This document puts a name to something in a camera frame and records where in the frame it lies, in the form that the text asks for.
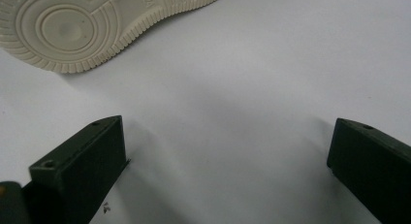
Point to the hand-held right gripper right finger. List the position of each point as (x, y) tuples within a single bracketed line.
[(371, 166)]

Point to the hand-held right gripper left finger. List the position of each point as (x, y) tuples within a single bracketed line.
[(84, 166)]

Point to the white sneaker sole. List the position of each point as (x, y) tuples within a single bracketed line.
[(77, 26)]

